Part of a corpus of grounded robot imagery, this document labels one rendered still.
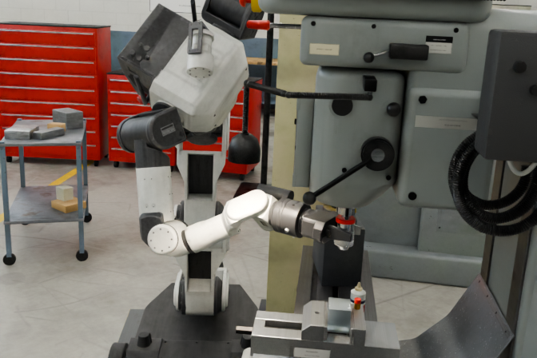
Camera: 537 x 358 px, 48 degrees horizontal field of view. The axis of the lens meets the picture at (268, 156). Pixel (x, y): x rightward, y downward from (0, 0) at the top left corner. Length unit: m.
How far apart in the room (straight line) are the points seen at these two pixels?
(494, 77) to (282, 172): 2.27
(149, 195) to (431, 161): 0.72
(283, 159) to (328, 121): 1.91
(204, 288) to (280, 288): 1.26
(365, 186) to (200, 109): 0.52
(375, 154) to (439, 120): 0.15
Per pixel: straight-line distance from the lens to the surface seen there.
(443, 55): 1.27
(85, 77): 6.47
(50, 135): 4.26
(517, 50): 1.04
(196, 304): 2.28
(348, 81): 1.28
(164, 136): 1.58
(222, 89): 1.65
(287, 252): 3.36
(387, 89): 1.28
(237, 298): 2.57
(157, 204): 1.59
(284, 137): 3.16
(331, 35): 1.25
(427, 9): 1.25
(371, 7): 1.24
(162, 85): 1.63
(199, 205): 2.03
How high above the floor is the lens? 1.75
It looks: 14 degrees down
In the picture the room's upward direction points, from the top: 3 degrees clockwise
